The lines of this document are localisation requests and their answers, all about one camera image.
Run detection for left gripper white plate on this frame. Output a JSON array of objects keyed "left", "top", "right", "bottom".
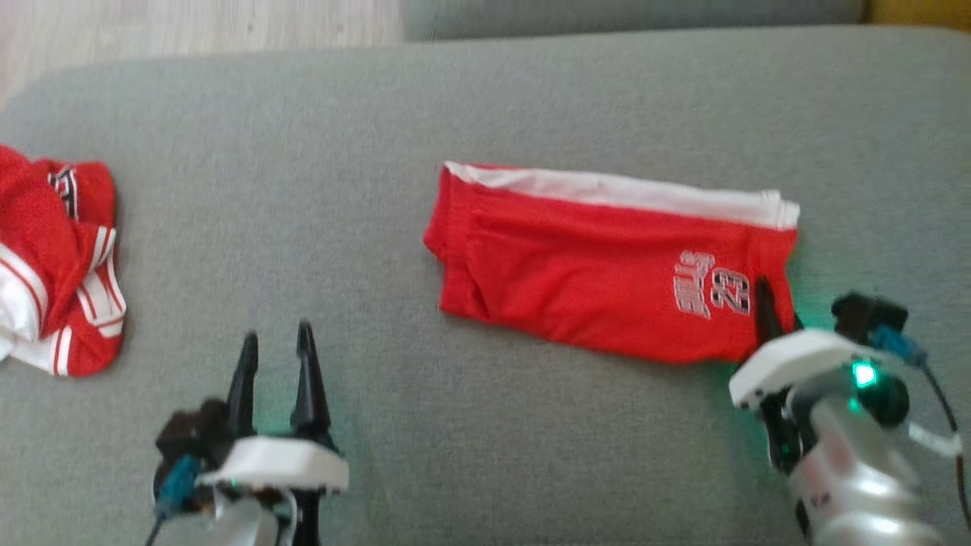
[{"left": 197, "top": 322, "right": 350, "bottom": 546}]

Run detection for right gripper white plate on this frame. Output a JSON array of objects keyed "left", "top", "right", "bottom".
[{"left": 728, "top": 277, "right": 909, "bottom": 475}]

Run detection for red basketball shorts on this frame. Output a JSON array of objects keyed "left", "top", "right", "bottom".
[{"left": 423, "top": 161, "right": 802, "bottom": 366}]

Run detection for small grey sofa cushion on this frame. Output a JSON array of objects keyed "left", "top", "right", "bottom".
[{"left": 398, "top": 0, "right": 870, "bottom": 43}]

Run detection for large grey sofa seat cushion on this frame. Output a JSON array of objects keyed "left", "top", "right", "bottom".
[{"left": 0, "top": 23, "right": 971, "bottom": 546}]

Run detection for red basketball jersey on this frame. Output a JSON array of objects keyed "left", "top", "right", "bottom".
[{"left": 0, "top": 144, "right": 128, "bottom": 378}]

